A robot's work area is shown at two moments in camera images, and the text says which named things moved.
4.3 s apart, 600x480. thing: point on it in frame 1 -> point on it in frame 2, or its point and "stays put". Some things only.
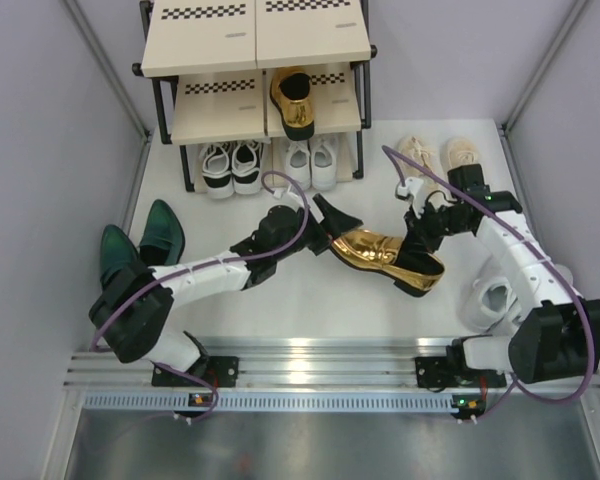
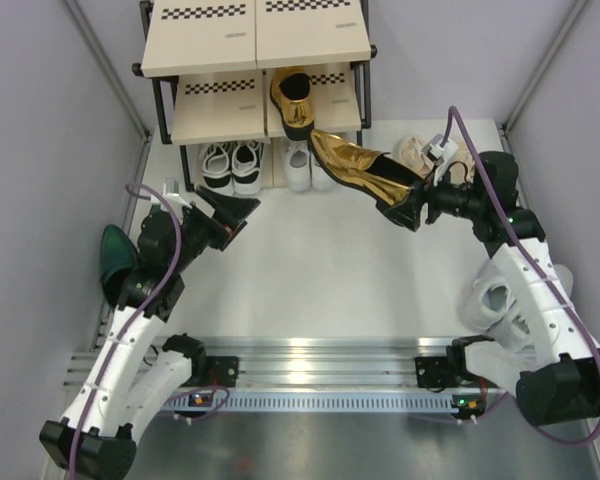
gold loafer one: [290, 93] stays put
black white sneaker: [217, 170] stays put
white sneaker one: [323, 166] stays put
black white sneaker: [246, 166] stays put
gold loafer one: [417, 273] -> [394, 188]
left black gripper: [334, 224] -> [226, 222]
